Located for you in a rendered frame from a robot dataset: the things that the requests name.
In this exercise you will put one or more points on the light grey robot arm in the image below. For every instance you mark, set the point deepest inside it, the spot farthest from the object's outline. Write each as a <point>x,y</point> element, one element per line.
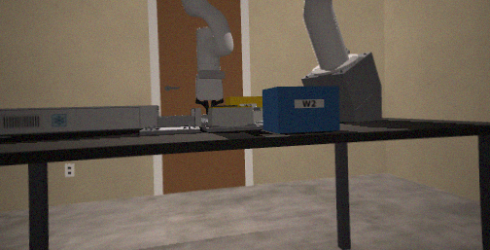
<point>320,21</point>

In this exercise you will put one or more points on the yellow open bin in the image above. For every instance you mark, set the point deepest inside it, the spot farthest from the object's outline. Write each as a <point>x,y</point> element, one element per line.
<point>254,101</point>

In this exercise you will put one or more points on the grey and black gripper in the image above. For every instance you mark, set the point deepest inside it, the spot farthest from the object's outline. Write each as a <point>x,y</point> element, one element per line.
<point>208,89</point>

